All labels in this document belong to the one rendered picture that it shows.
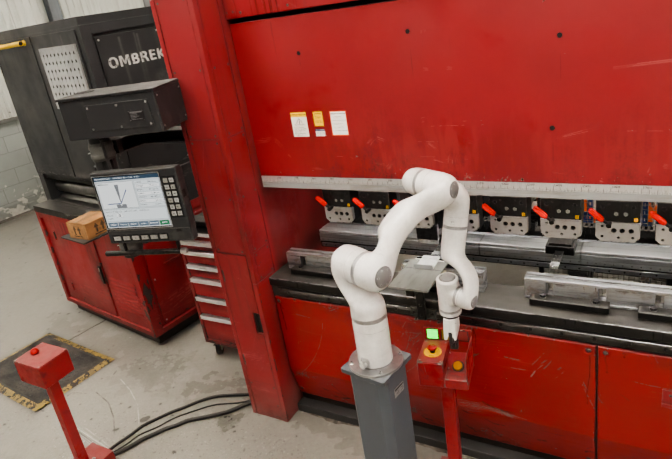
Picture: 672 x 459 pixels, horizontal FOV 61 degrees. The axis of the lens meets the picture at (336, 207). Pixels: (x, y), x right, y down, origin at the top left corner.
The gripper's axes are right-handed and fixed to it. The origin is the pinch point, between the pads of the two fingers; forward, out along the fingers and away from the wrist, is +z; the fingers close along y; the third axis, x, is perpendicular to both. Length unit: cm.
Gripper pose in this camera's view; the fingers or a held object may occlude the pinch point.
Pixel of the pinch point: (454, 344)
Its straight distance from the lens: 236.6
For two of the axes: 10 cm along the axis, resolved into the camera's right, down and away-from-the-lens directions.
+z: 1.8, 8.9, 4.2
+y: -3.3, 4.6, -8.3
